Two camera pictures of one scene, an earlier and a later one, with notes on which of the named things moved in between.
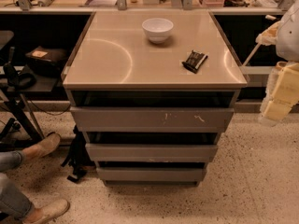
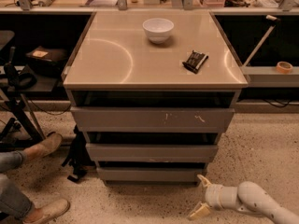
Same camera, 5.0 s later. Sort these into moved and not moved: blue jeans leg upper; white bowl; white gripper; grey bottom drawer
Moved: white gripper
Not moved: grey bottom drawer; white bowl; blue jeans leg upper
